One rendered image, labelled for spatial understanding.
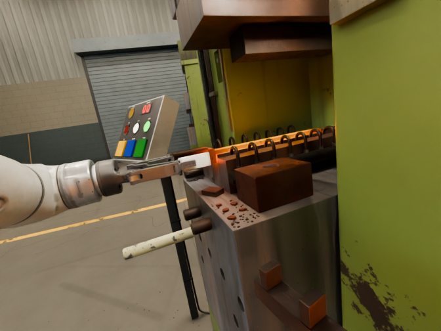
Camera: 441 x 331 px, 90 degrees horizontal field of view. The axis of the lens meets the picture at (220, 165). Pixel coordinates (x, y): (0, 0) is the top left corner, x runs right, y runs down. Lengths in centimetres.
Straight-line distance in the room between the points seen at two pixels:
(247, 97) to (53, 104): 864
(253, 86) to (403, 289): 64
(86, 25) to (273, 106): 874
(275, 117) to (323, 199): 47
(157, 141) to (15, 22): 918
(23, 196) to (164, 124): 62
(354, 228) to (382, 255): 5
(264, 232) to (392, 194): 19
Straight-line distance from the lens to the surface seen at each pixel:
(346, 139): 40
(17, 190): 39
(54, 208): 50
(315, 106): 93
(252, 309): 45
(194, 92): 540
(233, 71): 78
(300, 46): 64
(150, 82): 859
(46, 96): 928
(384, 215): 40
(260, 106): 81
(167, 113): 94
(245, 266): 39
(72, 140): 905
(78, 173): 49
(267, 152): 52
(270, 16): 56
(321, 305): 21
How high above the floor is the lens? 109
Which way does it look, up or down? 13 degrees down
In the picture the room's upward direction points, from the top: 9 degrees counter-clockwise
